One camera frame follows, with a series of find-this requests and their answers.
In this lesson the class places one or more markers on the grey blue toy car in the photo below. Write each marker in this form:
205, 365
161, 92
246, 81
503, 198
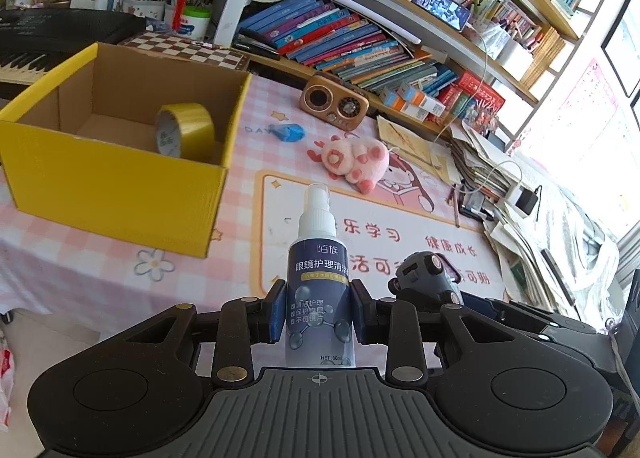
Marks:
420, 278

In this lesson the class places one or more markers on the black wall picture frame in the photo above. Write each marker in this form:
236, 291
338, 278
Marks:
625, 53

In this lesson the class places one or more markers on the white pen holder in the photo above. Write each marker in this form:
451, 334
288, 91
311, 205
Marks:
145, 8

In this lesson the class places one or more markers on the black electronic keyboard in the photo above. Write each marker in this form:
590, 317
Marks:
65, 28

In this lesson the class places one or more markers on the small blue plastic object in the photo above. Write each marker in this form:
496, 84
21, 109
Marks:
290, 133

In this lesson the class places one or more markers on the white blue spray bottle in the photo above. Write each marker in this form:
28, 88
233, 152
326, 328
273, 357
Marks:
320, 288

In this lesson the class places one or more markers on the stack of colourful books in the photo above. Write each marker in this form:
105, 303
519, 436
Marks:
325, 33

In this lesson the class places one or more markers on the black charger adaptor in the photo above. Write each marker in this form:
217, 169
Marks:
527, 200

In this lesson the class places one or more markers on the brown retro radio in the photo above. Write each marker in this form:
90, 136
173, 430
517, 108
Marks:
335, 101

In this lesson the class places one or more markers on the white red plastic bag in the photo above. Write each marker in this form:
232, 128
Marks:
5, 378

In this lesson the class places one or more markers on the tan notebook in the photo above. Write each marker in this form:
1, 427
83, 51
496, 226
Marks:
405, 138

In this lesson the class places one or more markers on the white jar green lid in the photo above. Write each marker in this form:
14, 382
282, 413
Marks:
192, 26

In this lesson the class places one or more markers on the stack of loose papers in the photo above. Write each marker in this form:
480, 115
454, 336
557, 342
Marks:
550, 238

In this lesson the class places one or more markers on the pink plush toy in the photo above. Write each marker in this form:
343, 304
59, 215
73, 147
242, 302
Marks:
360, 158

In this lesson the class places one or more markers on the pink wall poster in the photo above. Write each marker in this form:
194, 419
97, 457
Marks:
595, 103

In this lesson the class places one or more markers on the yellow cardboard box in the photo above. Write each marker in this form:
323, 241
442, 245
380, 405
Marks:
115, 188

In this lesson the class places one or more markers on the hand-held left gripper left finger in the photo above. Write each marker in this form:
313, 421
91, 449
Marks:
275, 308

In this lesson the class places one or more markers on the red tassel ornament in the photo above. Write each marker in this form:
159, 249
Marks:
181, 8

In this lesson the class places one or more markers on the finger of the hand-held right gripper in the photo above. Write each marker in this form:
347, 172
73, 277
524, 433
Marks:
482, 305

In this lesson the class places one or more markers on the brown pencil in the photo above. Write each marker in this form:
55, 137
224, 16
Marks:
456, 210

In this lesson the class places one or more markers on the pink checked desk mat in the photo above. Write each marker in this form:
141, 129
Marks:
240, 218

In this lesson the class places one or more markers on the black smartphone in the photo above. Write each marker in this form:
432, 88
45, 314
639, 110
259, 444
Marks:
442, 6

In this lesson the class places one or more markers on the red printed books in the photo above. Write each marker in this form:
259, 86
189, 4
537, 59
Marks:
475, 98

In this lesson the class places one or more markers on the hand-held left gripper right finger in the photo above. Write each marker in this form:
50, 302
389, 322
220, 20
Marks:
360, 308

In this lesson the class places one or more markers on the wooden chessboard box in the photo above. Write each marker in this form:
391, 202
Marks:
190, 46

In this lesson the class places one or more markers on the yellow tape roll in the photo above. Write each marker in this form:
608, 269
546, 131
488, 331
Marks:
192, 126

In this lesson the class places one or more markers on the orange white small box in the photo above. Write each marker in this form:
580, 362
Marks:
420, 103

